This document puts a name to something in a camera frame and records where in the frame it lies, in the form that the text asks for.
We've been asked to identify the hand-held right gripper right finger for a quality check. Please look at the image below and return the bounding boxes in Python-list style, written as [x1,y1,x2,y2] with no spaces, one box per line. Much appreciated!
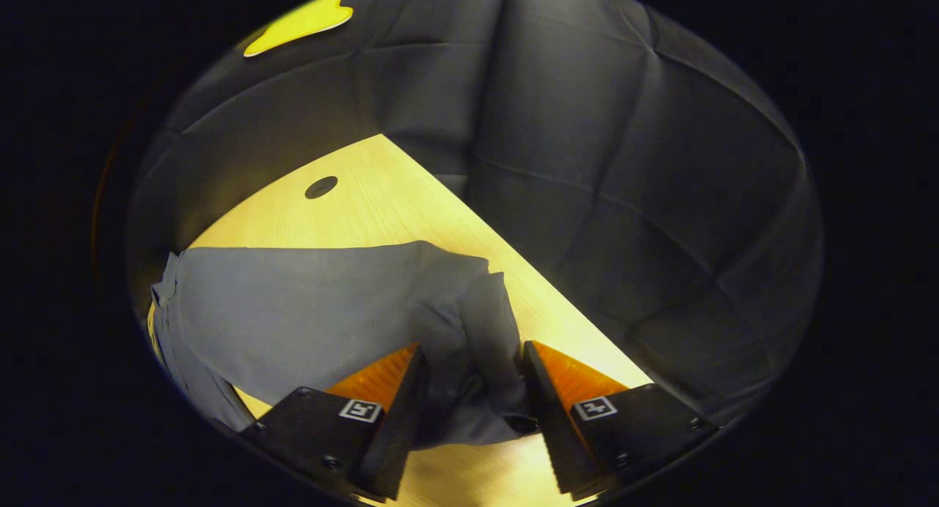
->
[522,340,721,503]

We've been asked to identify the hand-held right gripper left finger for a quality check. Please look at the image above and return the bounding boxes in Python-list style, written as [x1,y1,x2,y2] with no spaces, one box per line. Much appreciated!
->
[238,343,431,503]

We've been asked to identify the grey long-sleeved polo shirt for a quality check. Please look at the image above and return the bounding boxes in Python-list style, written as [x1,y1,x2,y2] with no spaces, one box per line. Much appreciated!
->
[147,240,541,451]

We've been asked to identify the black backdrop cloth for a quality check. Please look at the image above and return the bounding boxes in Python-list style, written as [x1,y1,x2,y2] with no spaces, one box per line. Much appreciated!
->
[125,0,825,428]

